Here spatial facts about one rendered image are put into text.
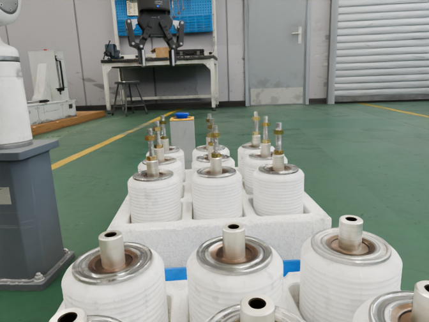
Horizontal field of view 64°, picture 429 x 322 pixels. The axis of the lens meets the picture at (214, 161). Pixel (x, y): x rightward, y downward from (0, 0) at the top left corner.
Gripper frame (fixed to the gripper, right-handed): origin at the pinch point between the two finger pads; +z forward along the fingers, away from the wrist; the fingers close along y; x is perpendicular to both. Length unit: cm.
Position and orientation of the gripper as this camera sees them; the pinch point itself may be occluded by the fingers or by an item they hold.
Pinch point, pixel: (158, 61)
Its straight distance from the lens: 86.0
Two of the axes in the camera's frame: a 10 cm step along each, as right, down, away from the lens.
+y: 9.2, -1.2, 3.6
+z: 0.4, 9.7, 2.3
